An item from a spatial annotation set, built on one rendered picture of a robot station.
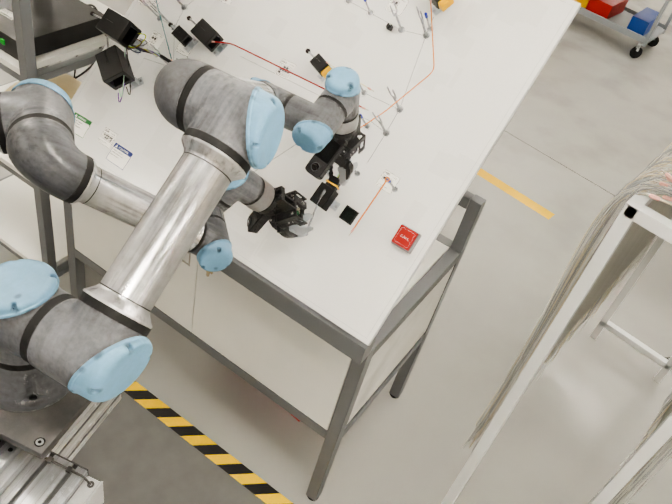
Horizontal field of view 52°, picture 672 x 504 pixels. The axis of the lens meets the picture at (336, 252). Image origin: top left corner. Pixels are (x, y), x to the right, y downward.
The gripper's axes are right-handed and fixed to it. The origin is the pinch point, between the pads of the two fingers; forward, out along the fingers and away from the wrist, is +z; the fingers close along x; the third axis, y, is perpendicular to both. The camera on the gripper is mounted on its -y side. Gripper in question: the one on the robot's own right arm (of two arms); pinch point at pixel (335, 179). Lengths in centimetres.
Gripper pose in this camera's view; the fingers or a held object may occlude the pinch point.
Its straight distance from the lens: 178.0
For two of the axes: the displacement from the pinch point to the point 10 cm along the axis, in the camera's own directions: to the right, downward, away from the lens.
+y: 6.3, -6.7, 3.9
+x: -7.8, -5.5, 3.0
